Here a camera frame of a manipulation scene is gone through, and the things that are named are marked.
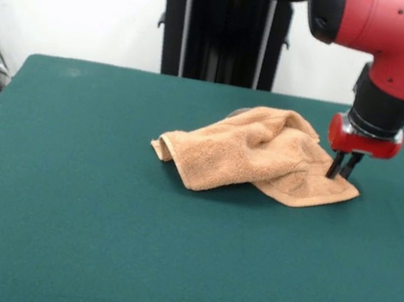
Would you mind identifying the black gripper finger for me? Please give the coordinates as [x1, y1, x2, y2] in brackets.
[324, 148, 347, 181]
[340, 150, 365, 181]

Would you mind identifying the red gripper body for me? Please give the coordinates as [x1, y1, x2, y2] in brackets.
[324, 110, 404, 164]

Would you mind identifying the tan terry towel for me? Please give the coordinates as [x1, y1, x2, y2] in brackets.
[143, 88, 372, 219]

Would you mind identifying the dark green table cloth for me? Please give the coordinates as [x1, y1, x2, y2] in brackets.
[0, 46, 404, 302]

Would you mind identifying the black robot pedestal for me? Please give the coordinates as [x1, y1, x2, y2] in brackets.
[136, 0, 309, 96]

